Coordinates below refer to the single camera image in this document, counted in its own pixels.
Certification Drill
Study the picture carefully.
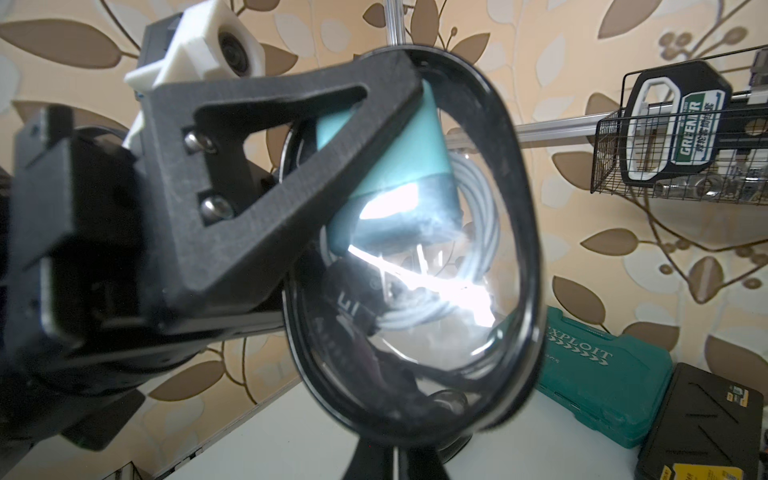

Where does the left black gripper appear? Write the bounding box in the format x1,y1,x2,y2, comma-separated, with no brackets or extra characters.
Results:
1,49,423,444

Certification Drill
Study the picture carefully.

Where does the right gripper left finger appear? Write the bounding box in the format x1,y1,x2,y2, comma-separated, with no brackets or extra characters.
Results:
342,437,394,480

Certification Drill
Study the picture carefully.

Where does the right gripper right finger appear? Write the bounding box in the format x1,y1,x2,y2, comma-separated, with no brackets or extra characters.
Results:
397,446,450,480

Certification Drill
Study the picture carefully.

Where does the green charger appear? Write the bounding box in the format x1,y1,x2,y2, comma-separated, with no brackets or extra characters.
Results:
326,81,462,256

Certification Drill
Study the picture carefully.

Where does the green plastic tool case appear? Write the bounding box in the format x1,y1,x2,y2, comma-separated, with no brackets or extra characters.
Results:
537,307,674,449

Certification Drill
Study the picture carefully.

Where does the black yellow-label case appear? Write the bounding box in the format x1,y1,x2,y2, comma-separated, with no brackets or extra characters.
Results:
634,363,764,479

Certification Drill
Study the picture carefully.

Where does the back wire basket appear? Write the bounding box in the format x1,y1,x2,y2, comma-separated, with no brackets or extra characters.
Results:
590,44,768,208

